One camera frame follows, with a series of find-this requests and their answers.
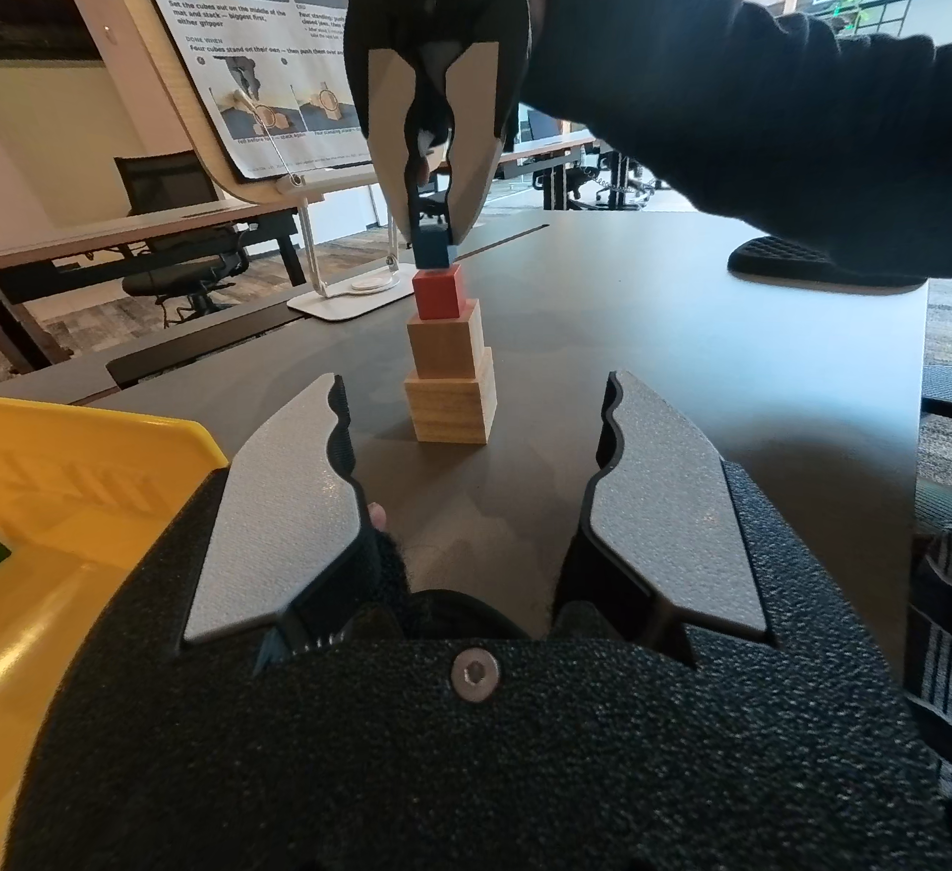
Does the person's right forearm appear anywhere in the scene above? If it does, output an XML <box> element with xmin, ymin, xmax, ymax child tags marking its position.
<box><xmin>521</xmin><ymin>0</ymin><xmax>952</xmax><ymax>278</ymax></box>

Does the black wrist rest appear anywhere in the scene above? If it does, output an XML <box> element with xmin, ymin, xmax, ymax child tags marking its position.
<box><xmin>728</xmin><ymin>235</ymin><xmax>928</xmax><ymax>298</ymax></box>

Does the tiny blue cube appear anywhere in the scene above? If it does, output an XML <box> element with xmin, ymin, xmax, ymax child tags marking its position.
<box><xmin>414</xmin><ymin>224</ymin><xmax>452</xmax><ymax>272</ymax></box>

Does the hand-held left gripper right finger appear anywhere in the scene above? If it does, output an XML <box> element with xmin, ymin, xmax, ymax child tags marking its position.
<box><xmin>554</xmin><ymin>370</ymin><xmax>770</xmax><ymax>644</ymax></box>

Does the medium wooden cube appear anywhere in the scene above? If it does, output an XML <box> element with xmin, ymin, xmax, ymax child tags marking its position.
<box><xmin>408</xmin><ymin>300</ymin><xmax>487</xmax><ymax>381</ymax></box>

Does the small red cube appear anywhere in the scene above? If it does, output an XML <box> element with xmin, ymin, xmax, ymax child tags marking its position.
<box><xmin>413</xmin><ymin>266</ymin><xmax>467</xmax><ymax>323</ymax></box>

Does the black office chair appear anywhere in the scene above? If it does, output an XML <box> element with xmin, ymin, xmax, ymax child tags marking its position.
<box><xmin>117</xmin><ymin>150</ymin><xmax>251</xmax><ymax>326</ymax></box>

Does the white instruction sheet stand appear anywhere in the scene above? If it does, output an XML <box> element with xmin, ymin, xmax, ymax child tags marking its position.
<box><xmin>105</xmin><ymin>0</ymin><xmax>391</xmax><ymax>210</ymax></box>

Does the large wooden cube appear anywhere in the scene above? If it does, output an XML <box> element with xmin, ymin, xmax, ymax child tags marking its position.
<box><xmin>404</xmin><ymin>348</ymin><xmax>499</xmax><ymax>446</ymax></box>

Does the printed instruction sheet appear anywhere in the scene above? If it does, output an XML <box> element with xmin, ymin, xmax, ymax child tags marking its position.
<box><xmin>119</xmin><ymin>0</ymin><xmax>391</xmax><ymax>182</ymax></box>

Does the person's printed shirt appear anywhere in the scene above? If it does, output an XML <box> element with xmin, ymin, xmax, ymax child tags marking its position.
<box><xmin>902</xmin><ymin>522</ymin><xmax>952</xmax><ymax>756</ymax></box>

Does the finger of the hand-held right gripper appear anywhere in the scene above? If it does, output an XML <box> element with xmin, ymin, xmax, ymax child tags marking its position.
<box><xmin>439</xmin><ymin>41</ymin><xmax>504</xmax><ymax>249</ymax></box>
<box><xmin>366</xmin><ymin>44</ymin><xmax>432</xmax><ymax>241</ymax></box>

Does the yellow plastic bin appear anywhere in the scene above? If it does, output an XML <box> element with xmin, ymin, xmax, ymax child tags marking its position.
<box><xmin>0</xmin><ymin>398</ymin><xmax>230</xmax><ymax>842</ymax></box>

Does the black cable slot lid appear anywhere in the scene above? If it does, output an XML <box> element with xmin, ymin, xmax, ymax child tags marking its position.
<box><xmin>108</xmin><ymin>299</ymin><xmax>307</xmax><ymax>391</ymax></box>

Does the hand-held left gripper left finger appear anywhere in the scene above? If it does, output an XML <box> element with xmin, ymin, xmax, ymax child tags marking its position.
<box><xmin>182</xmin><ymin>373</ymin><xmax>403</xmax><ymax>649</ymax></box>

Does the long wooden office table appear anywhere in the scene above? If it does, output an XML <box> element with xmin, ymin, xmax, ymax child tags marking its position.
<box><xmin>0</xmin><ymin>199</ymin><xmax>307</xmax><ymax>373</ymax></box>

